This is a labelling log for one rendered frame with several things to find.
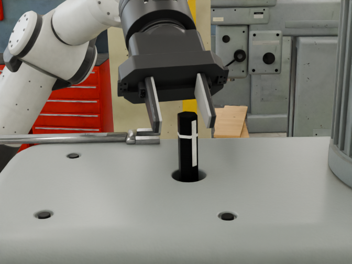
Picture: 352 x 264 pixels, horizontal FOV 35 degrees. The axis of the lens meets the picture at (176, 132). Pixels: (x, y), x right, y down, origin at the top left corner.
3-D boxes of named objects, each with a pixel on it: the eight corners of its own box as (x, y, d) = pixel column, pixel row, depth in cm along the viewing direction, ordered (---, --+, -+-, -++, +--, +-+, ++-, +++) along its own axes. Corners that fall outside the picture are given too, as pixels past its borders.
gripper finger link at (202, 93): (209, 112, 58) (196, 72, 62) (206, 132, 61) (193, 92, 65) (224, 111, 59) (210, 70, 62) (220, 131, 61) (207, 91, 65)
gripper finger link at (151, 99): (160, 136, 60) (151, 95, 64) (162, 117, 57) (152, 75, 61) (145, 138, 59) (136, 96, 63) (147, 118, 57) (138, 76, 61)
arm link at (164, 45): (220, 110, 68) (199, 45, 75) (234, 50, 61) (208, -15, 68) (117, 119, 65) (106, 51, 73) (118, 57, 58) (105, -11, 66)
